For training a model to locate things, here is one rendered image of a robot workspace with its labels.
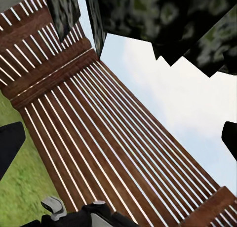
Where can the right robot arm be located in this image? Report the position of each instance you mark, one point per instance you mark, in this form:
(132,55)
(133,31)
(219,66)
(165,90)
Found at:
(96,214)

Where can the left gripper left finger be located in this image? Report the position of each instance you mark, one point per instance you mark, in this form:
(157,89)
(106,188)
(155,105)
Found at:
(12,137)

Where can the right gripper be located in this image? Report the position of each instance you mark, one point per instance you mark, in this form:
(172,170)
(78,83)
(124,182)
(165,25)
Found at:
(70,220)

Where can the tree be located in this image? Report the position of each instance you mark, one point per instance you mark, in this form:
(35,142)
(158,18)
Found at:
(203,31)

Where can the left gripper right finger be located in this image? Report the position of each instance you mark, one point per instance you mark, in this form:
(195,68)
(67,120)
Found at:
(229,137)

